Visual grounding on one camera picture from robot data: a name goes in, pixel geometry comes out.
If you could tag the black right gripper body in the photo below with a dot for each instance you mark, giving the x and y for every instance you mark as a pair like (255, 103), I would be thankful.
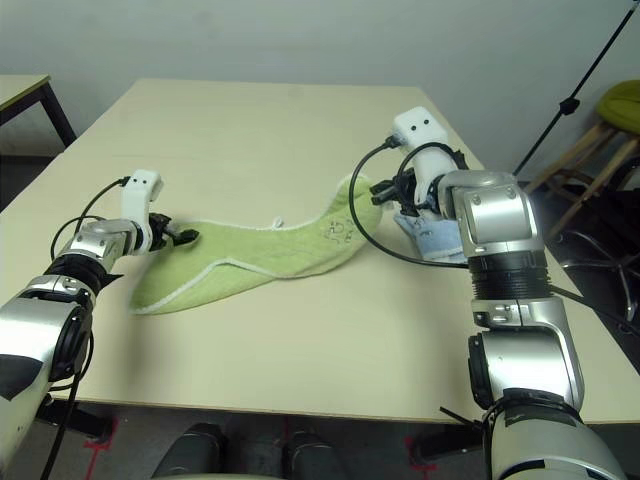
(406, 195)

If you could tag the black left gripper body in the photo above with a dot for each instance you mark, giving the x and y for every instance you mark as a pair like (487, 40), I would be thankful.
(160, 231)

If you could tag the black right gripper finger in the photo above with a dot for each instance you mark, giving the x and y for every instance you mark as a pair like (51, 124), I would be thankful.
(382, 200)
(382, 189)

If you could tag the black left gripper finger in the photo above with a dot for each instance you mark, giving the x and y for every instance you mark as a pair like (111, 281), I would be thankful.
(182, 239)
(182, 231)

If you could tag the green towel with white trim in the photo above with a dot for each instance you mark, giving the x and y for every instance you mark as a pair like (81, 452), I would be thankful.
(260, 250)

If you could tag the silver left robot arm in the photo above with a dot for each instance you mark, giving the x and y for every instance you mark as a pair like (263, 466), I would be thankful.
(35, 320)

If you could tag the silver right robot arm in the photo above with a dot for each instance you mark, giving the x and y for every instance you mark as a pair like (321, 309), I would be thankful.
(500, 220)

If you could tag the blue towel with white trim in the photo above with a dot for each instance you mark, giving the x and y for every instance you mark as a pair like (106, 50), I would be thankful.
(435, 240)

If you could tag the black table leg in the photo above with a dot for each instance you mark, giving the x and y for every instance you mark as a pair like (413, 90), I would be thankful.
(75, 420)

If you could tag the dark left robot foot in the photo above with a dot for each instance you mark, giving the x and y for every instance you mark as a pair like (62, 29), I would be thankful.
(192, 450)

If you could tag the dark robot foot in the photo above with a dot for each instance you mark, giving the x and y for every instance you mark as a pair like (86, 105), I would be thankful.
(192, 450)
(310, 455)

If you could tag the black office chair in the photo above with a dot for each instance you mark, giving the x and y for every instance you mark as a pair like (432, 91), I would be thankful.
(620, 200)

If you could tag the wooden stool with green cushion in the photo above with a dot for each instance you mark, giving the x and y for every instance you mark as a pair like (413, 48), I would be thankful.
(625, 105)

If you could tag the dark right robot foot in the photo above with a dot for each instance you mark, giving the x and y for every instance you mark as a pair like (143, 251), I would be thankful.
(310, 455)

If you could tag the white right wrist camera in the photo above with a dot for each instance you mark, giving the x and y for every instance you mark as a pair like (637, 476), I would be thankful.
(417, 127)

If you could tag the beige side table black frame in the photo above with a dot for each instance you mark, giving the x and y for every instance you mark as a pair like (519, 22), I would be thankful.
(20, 90)

